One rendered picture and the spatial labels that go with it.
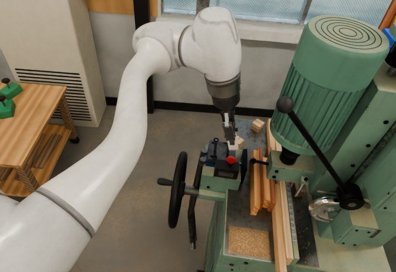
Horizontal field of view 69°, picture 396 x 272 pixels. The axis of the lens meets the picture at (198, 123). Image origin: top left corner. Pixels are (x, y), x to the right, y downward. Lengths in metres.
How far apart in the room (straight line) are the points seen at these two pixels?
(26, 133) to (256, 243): 1.38
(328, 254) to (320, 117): 0.58
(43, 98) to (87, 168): 1.65
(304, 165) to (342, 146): 0.18
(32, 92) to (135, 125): 1.67
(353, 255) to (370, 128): 0.54
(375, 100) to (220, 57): 0.35
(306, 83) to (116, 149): 0.44
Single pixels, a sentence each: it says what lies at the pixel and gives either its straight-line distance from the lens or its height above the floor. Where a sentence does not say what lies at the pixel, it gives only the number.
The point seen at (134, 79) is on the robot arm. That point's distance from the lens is 0.61.
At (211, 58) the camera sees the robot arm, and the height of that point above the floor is 1.43.
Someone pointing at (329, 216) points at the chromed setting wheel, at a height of 1.01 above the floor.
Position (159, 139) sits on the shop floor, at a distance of 2.37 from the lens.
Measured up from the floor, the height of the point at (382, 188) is 1.21.
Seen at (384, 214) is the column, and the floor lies 1.01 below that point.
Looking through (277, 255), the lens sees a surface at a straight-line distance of 0.95.
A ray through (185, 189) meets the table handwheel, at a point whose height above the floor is 0.83.
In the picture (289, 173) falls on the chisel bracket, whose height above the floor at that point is 1.05.
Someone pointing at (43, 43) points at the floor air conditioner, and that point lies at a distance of 2.15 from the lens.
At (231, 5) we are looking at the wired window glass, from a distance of 2.18.
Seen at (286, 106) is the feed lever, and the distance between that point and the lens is 0.59.
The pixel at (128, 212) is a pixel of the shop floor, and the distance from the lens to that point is 2.02.
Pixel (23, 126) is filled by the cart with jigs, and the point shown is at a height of 0.53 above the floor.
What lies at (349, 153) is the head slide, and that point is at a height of 1.21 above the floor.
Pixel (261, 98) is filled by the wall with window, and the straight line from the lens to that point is 2.56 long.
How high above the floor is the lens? 1.77
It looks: 45 degrees down
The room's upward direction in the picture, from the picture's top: 6 degrees clockwise
